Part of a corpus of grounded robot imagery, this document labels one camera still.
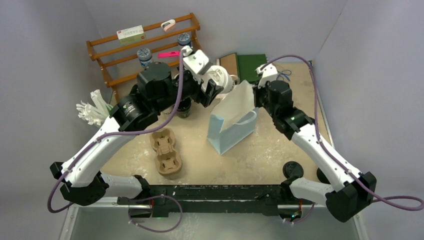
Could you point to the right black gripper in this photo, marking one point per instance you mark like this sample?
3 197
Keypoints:
257 92

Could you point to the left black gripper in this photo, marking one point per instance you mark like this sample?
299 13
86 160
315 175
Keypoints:
204 96

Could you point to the light blue paper bag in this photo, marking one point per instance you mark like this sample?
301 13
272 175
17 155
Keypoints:
233 118

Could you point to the single white paper cup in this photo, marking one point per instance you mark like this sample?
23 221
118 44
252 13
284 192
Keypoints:
222 78

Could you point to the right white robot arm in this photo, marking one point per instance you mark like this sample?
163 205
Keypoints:
349 190

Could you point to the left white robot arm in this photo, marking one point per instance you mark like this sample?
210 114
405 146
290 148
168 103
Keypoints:
80 179

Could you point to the left blue white jar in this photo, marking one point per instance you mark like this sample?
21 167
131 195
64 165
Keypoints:
145 57

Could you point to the blue white jar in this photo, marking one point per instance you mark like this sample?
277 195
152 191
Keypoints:
145 57
184 39

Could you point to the pink marker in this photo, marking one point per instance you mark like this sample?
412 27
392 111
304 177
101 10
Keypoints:
170 54

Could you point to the green paper bag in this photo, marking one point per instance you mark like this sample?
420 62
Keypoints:
247 65

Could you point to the black paper cup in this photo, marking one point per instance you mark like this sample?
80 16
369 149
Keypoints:
184 107

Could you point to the right blue white jar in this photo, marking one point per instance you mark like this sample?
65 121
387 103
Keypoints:
184 39

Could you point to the white green box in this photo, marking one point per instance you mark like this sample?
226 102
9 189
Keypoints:
131 35

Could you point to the pink white stapler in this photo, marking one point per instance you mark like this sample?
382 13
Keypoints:
168 26

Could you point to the wooden shelf rack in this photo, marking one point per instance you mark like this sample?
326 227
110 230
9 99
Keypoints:
164 42

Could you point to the white wrapped straws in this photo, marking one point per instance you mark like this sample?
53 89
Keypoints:
94 114

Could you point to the black cup lid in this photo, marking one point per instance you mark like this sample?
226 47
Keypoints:
292 169

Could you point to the brown pulp cup carrier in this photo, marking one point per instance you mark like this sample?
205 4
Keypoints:
168 160

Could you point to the stacked black cup lids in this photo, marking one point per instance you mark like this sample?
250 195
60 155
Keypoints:
321 177

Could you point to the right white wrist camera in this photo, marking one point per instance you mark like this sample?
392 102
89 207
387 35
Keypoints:
267 73

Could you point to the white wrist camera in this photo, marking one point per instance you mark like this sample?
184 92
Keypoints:
267 73
197 62

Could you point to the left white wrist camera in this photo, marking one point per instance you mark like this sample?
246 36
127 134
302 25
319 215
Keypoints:
197 62

